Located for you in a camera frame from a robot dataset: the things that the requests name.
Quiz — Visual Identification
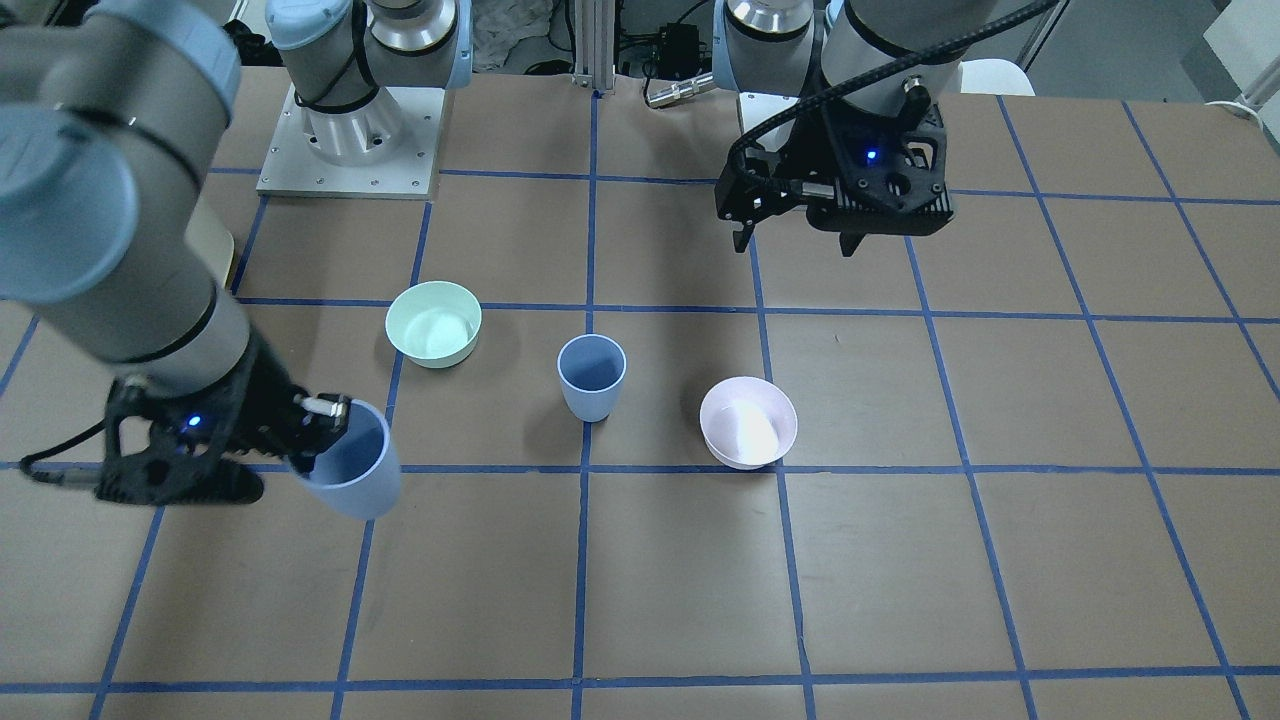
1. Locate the pink bowl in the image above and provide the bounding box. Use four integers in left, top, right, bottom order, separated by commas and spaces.
699, 375, 799, 470

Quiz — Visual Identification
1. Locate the light blue cup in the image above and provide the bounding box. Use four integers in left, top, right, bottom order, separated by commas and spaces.
293, 398, 401, 521

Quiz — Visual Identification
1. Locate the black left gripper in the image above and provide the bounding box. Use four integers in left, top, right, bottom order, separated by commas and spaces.
716, 77, 955, 258

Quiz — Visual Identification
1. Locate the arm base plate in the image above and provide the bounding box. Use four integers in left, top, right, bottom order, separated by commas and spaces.
256, 87, 451, 201

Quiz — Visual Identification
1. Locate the aluminium frame post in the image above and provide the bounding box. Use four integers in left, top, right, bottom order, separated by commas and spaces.
570, 0, 617, 97

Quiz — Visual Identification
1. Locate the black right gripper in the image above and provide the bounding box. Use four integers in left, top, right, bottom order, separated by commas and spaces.
97, 334, 351, 506

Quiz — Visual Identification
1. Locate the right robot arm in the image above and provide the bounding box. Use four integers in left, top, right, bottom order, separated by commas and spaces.
3, 1, 401, 519

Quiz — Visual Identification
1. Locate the green bowl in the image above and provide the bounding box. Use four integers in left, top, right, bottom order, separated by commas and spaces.
384, 281, 483, 369

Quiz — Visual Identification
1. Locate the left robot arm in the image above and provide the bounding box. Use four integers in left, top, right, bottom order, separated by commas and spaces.
713, 1, 1052, 256

